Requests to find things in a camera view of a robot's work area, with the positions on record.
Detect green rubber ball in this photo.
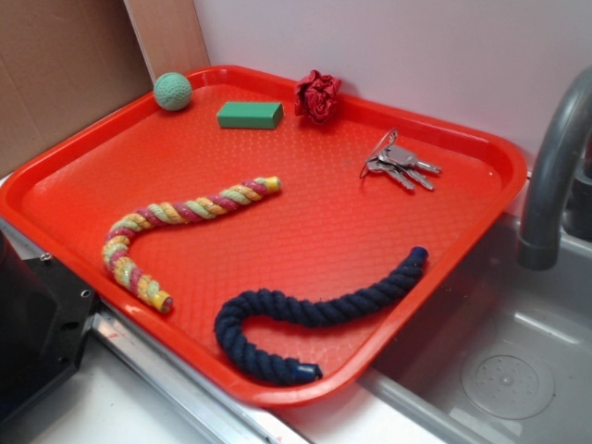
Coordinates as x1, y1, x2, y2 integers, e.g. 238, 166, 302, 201
154, 72, 192, 111

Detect brown cardboard panel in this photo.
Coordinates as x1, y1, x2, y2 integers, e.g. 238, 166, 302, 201
1, 1, 152, 176

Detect multicolour twisted rope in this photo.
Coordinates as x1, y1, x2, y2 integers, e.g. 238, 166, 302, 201
102, 175, 282, 315

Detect green rectangular block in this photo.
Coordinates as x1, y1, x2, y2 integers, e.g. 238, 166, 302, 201
216, 102, 284, 130

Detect red plastic tray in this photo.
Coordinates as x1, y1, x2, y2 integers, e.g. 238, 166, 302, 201
1, 67, 526, 407

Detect dark blue twisted rope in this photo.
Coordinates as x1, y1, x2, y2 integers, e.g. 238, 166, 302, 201
213, 246, 430, 388

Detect silver keys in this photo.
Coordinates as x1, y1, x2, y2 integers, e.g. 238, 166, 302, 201
359, 128, 442, 192

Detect black box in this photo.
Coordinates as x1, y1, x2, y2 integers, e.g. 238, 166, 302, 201
1, 236, 98, 427

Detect grey sink basin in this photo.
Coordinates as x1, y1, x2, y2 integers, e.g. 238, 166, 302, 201
361, 216, 591, 443

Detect grey faucet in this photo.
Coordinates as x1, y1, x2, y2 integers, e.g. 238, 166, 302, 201
517, 68, 591, 270

